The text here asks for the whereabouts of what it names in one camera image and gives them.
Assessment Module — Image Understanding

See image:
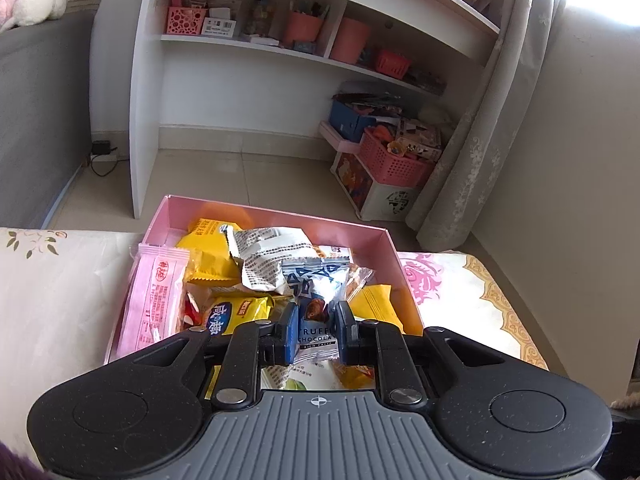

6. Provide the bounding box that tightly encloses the pale floral curtain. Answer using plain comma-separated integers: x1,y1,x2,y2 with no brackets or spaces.
405,0,568,253

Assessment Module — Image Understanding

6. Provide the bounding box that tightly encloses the large pink plastic basket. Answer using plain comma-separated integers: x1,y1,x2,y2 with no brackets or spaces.
359,127,436,188

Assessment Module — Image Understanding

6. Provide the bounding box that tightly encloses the orange snack packet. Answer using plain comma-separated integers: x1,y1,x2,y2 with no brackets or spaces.
332,362,376,391

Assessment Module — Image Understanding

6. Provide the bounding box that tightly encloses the white shelf unit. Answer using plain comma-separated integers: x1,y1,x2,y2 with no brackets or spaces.
129,0,503,220

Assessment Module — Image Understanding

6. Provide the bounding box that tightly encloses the pink lattice basket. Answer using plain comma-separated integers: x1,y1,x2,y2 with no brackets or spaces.
166,0,208,36

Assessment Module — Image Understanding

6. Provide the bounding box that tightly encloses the white printed snack packet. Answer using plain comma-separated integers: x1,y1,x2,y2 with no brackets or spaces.
261,362,336,391

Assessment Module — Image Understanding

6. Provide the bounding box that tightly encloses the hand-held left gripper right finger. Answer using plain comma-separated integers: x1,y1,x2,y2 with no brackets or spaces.
334,301,507,409

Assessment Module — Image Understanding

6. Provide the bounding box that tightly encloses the plain orange cup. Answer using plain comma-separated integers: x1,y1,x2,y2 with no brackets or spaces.
329,16,372,65

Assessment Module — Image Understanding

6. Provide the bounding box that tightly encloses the pink snack packet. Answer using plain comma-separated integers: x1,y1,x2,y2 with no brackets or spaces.
114,242,193,361

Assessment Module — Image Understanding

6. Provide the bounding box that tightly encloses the white text packet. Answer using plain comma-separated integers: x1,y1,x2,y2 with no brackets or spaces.
225,226,321,295

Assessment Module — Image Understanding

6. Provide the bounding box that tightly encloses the white labelled box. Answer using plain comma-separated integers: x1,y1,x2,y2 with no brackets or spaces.
201,7,238,37

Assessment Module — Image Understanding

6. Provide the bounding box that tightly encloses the black power cable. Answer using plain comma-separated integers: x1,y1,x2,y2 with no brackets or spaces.
82,150,131,177

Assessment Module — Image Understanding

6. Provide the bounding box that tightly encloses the clear jar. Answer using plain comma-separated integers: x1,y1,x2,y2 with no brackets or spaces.
242,0,281,41

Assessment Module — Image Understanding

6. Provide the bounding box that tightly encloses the pink cardboard box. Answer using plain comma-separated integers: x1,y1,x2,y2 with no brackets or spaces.
102,194,426,391

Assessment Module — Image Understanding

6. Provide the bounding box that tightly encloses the white printed storage box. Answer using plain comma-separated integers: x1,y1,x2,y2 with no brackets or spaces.
331,150,421,222

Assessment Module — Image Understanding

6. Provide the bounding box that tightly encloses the yellow cracker packet blue label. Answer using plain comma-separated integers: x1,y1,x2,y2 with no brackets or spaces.
186,280,291,337

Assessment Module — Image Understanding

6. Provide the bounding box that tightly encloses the orange pen cup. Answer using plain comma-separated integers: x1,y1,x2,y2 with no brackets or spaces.
284,2,326,46

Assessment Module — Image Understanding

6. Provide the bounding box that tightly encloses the white pink step stool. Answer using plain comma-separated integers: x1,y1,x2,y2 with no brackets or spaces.
319,120,363,153

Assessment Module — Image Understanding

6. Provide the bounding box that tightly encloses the plain yellow snack packet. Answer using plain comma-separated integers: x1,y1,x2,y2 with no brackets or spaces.
347,284,406,335

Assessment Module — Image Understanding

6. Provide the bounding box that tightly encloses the printed toy box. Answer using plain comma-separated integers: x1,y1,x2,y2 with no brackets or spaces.
395,119,443,161

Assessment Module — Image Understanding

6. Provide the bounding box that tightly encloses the grey sofa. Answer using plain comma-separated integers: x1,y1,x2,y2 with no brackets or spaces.
0,10,96,231

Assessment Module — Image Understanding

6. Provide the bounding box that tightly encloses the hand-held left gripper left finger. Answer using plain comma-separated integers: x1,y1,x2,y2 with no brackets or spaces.
126,302,301,412

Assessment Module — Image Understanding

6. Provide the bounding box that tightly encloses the blue white chocolate packet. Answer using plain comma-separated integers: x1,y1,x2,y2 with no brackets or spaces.
281,257,351,363

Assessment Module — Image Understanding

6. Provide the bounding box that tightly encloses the blue storage box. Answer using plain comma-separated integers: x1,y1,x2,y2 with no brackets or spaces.
328,97,378,143

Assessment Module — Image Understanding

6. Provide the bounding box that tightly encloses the small red basket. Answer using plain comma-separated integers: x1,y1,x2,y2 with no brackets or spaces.
375,49,413,78

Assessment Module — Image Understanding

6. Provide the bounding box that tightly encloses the pink white plush toy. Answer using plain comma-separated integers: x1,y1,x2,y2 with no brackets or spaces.
0,0,67,31

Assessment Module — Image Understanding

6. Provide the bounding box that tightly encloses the large yellow waffle packet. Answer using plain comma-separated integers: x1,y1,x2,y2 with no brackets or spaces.
175,217,246,286

